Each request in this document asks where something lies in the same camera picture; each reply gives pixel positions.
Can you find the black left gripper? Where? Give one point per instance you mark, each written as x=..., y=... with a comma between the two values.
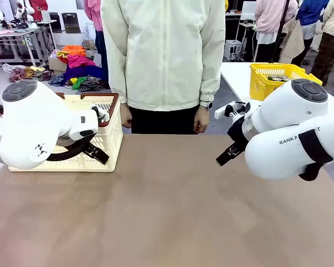
x=69, y=142

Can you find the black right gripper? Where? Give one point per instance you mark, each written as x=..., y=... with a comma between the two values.
x=238, y=133

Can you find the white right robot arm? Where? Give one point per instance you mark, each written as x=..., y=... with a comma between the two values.
x=281, y=111

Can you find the cream sleeved right forearm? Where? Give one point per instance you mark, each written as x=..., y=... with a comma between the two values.
x=114, y=83

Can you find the cream sleeved left forearm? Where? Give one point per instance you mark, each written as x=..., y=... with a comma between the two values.
x=211, y=80

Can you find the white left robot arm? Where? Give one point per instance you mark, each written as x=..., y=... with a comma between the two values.
x=30, y=125

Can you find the cream shopping basket brown rim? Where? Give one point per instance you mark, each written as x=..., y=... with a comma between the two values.
x=111, y=144

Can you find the yellow plastic basket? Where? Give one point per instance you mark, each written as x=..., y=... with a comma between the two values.
x=259, y=86

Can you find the person's left hand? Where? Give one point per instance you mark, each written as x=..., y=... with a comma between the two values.
x=201, y=121

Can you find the person's right hand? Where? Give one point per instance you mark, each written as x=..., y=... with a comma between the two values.
x=126, y=116

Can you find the white wristwatch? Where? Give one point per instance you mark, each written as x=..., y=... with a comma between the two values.
x=209, y=105

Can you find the dark patterned cloth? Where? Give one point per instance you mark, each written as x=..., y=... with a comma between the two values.
x=92, y=83

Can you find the green cloth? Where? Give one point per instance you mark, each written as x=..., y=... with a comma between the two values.
x=78, y=83

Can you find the white side table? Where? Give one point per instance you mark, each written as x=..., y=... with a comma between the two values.
x=236, y=78

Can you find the purple cloth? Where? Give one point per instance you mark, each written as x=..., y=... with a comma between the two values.
x=83, y=72

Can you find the drink can silver top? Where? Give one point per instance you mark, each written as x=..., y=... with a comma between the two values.
x=273, y=78
x=284, y=79

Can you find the magenta cloth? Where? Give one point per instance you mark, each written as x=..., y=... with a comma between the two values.
x=78, y=60

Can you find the cardboard box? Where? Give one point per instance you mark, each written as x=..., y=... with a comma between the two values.
x=55, y=65

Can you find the white machine box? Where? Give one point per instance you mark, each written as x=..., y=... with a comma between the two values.
x=232, y=50

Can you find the orange cloth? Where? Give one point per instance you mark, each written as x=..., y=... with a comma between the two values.
x=75, y=50

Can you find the patterned cloth heap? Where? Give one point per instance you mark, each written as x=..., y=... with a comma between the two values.
x=19, y=75

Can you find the person in cream jacket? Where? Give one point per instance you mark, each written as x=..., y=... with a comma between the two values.
x=161, y=55

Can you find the clear plastic bag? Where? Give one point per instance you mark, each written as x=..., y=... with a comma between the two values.
x=9, y=67

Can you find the beige coat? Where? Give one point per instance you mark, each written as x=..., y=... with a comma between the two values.
x=292, y=41

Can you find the person in pink hoodie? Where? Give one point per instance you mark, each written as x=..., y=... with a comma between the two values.
x=93, y=14

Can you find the person in pink sweater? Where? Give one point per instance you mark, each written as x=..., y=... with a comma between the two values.
x=272, y=14

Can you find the grey workshop table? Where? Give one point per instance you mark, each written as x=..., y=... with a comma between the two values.
x=11, y=34

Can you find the person in red jacket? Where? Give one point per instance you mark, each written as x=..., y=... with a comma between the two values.
x=39, y=8

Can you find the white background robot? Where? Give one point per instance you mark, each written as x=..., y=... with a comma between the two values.
x=25, y=11

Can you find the person in blue jacket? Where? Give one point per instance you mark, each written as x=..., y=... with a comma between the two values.
x=311, y=11

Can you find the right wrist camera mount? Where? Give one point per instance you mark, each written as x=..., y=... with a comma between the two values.
x=221, y=112

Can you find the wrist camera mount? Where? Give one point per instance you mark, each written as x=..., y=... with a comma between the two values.
x=96, y=109
x=221, y=112

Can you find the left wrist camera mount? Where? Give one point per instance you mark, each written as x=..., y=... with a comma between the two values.
x=96, y=109

